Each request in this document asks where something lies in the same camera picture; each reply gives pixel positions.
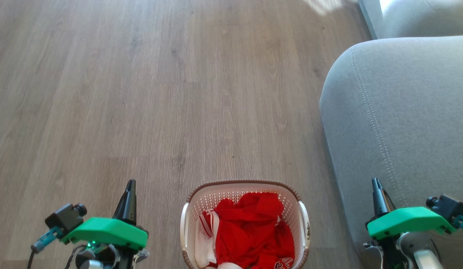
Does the white woven plastic laundry basket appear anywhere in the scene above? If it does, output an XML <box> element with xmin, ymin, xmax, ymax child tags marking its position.
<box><xmin>180</xmin><ymin>179</ymin><xmax>311</xmax><ymax>269</ymax></box>

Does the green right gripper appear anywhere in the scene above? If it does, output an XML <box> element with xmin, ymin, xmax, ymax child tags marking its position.
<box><xmin>367</xmin><ymin>177</ymin><xmax>457</xmax><ymax>240</ymax></box>

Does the white red-striped garment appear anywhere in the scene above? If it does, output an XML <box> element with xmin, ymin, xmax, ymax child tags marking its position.
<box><xmin>195</xmin><ymin>209</ymin><xmax>244</xmax><ymax>269</ymax></box>

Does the grey fabric sofa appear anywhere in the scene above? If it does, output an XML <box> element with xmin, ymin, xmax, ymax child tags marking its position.
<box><xmin>319</xmin><ymin>0</ymin><xmax>463</xmax><ymax>269</ymax></box>

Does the blue left camera connector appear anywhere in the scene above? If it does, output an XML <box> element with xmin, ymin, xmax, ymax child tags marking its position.
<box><xmin>31</xmin><ymin>226</ymin><xmax>63</xmax><ymax>253</ymax></box>

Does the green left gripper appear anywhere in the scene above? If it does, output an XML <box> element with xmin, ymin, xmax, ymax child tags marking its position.
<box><xmin>60</xmin><ymin>179</ymin><xmax>149</xmax><ymax>251</ymax></box>

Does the red garment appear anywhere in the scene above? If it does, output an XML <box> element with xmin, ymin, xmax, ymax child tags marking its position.
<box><xmin>200</xmin><ymin>192</ymin><xmax>296</xmax><ymax>269</ymax></box>

